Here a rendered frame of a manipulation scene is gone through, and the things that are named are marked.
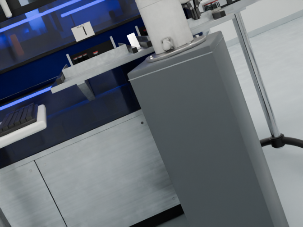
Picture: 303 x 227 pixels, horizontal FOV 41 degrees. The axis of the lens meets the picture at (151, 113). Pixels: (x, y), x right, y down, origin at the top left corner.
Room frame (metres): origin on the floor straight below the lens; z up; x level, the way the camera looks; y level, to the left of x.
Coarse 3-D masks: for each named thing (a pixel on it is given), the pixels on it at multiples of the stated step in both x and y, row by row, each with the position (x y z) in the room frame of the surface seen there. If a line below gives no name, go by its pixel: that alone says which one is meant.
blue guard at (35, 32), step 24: (72, 0) 1.84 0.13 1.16; (96, 0) 1.84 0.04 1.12; (120, 0) 1.85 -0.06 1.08; (0, 24) 1.81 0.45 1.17; (24, 24) 1.82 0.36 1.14; (48, 24) 1.83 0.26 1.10; (72, 24) 1.83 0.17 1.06; (96, 24) 1.84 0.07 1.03; (0, 48) 1.81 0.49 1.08; (24, 48) 1.82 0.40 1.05; (48, 48) 1.82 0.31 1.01
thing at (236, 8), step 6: (210, 0) 1.99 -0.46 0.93; (222, 0) 1.99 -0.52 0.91; (228, 0) 1.99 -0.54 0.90; (234, 0) 2.00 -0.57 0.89; (240, 0) 2.00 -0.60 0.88; (246, 0) 2.00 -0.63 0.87; (252, 0) 2.00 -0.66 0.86; (258, 0) 2.01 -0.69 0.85; (222, 6) 1.99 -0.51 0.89; (234, 6) 2.00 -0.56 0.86; (240, 6) 2.00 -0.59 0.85; (246, 6) 2.00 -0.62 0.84; (228, 12) 1.99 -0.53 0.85
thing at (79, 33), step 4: (84, 24) 1.84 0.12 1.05; (88, 24) 1.84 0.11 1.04; (72, 28) 1.83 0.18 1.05; (76, 28) 1.83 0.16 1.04; (80, 28) 1.83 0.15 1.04; (84, 28) 1.84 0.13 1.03; (88, 28) 1.84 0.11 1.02; (76, 32) 1.83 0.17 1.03; (80, 32) 1.83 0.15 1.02; (84, 32) 1.84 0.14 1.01; (88, 32) 1.84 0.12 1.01; (92, 32) 1.84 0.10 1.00; (76, 36) 1.83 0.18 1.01; (80, 36) 1.83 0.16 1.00; (84, 36) 1.83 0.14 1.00; (88, 36) 1.84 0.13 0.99; (76, 40) 1.83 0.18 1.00
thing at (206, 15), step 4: (200, 12) 1.68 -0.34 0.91; (204, 12) 1.55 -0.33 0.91; (208, 12) 1.55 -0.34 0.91; (188, 16) 1.88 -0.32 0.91; (200, 16) 1.55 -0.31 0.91; (204, 16) 1.55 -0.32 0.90; (208, 16) 1.55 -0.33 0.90; (212, 16) 1.56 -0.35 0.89; (188, 20) 1.55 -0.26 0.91; (192, 20) 1.55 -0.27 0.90; (196, 20) 1.55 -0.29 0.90; (200, 20) 1.55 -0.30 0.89; (204, 20) 1.55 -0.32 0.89; (208, 20) 1.55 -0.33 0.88; (188, 24) 1.55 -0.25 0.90; (192, 24) 1.55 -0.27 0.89; (196, 24) 1.55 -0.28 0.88; (136, 36) 1.85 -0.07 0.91; (140, 36) 1.71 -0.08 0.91; (144, 36) 1.60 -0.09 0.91; (148, 36) 1.54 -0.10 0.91; (148, 40) 1.53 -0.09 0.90
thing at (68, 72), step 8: (120, 48) 1.58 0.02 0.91; (96, 56) 1.58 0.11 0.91; (104, 56) 1.58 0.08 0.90; (112, 56) 1.58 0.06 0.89; (80, 64) 1.57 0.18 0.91; (88, 64) 1.57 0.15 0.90; (96, 64) 1.58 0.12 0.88; (64, 72) 1.57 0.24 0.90; (72, 72) 1.57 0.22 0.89; (80, 72) 1.57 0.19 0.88
